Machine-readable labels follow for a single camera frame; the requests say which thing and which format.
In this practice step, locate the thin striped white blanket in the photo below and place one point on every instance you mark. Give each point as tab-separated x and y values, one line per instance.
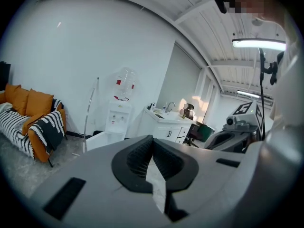
12	125

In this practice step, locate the orange sofa cushion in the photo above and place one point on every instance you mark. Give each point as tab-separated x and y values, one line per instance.
39	103
15	96

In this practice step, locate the white desk with drawers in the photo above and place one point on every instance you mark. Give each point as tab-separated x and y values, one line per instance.
161	127

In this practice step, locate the person's head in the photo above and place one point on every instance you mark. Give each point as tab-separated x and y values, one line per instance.
273	13

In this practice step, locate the clear plastic water bottle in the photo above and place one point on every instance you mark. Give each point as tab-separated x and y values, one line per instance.
126	84

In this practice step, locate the grey roller blind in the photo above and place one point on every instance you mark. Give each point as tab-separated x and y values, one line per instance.
180	84

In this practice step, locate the chrome faucet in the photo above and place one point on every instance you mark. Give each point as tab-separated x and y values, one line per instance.
169	106

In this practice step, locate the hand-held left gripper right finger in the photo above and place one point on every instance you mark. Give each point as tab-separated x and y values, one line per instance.
209	174

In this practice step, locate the black white scalloped throw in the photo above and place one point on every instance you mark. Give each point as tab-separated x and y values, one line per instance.
51	127

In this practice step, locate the black office chair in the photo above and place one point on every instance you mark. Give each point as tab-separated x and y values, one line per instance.
188	113

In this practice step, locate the ceiling tube light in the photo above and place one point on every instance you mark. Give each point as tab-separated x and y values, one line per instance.
259	44
251	94

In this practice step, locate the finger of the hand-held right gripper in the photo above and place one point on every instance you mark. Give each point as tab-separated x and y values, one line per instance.
228	132
244	146

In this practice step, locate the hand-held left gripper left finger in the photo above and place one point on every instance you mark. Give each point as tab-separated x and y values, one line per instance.
95	174

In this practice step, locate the black phone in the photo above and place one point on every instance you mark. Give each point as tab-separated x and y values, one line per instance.
159	116

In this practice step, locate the black rectangular object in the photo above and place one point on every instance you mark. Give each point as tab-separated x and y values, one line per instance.
4	76

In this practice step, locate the orange sofa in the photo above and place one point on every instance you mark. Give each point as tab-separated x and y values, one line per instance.
38	148

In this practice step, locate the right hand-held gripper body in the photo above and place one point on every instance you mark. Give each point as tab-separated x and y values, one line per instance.
247	121

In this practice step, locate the dark green bin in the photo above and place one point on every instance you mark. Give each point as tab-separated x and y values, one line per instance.
205	132

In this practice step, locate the person's beige shirt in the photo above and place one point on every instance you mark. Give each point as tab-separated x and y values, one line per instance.
289	79

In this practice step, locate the black trash bin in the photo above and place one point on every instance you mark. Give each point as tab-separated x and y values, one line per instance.
97	133

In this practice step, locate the white cabinet with door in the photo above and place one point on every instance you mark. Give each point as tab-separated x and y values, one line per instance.
117	127

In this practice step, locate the black head camera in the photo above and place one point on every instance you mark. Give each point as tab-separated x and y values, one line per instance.
221	1

